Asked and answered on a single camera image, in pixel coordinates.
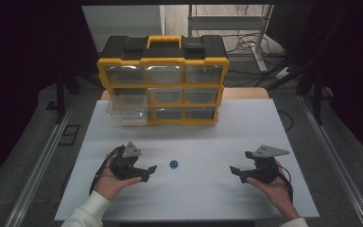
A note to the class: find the yellow black organizer cabinet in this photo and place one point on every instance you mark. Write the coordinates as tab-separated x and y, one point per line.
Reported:
116	47

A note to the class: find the white power strip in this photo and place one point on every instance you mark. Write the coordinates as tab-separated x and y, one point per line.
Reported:
283	73

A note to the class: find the white cabinet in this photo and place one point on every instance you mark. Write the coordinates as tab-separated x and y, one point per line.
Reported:
123	22

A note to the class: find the black metal stand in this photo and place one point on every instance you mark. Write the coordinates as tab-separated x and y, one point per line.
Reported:
60	97
317	101

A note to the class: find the white table board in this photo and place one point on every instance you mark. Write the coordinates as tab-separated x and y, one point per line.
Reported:
201	142

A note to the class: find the person's right hand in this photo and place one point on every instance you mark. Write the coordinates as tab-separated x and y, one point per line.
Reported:
280	194

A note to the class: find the dark curtain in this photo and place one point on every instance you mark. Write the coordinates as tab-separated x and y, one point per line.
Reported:
19	63
353	63

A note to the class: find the clear plastic drawer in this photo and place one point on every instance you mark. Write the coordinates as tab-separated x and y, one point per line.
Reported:
127	110

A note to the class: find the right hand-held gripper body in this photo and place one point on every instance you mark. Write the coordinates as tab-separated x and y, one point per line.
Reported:
264	171

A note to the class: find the person's left hand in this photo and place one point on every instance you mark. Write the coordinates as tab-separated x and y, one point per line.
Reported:
108	186

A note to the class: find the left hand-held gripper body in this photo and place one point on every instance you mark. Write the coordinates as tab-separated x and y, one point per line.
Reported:
123	168

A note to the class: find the aluminium floor rail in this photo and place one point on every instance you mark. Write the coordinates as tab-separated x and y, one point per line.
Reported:
41	170
331	151

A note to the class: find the black floor frame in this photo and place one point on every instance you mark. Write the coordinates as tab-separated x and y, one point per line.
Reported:
70	135

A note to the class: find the grid of clear drawers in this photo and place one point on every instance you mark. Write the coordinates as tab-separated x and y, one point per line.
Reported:
164	75

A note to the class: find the wooden table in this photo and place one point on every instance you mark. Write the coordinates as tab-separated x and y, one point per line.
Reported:
245	93

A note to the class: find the white metal desk frame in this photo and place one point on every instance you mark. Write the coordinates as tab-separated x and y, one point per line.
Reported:
227	22

